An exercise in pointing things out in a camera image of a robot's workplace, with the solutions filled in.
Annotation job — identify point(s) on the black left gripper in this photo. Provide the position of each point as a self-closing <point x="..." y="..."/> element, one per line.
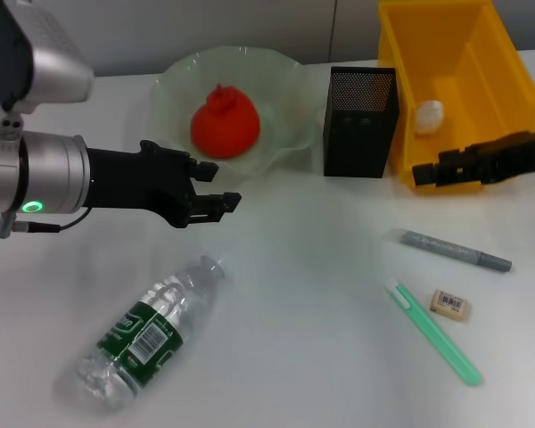
<point x="134" y="183"/>

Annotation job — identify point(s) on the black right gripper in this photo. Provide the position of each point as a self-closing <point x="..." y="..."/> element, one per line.
<point x="512" y="156"/>

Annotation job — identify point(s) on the white paper ball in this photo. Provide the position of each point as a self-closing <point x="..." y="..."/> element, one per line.
<point x="429" y="117"/>

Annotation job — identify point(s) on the orange fruit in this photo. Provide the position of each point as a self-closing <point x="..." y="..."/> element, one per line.
<point x="225" y="125"/>

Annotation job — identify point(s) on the clear green-label water bottle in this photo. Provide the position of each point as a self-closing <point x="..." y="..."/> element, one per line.
<point x="142" y="330"/>

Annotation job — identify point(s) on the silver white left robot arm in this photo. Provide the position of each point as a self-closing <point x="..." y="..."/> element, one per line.
<point x="49" y="174"/>

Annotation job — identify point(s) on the grey glitter marker pen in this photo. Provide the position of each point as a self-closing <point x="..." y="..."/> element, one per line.
<point x="450" y="249"/>

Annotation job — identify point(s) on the black mesh pen holder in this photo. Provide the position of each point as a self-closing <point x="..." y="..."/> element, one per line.
<point x="356" y="142"/>

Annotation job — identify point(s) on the pale green glass fruit plate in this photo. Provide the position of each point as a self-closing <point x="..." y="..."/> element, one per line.
<point x="285" y="89"/>

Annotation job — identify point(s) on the beige eraser with barcode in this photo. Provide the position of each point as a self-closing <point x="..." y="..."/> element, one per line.
<point x="448" y="304"/>

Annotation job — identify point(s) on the mint green pen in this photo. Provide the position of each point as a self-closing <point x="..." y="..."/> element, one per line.
<point x="437" y="334"/>

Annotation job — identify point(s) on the yellow plastic storage bin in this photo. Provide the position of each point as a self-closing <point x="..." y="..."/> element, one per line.
<point x="472" y="80"/>

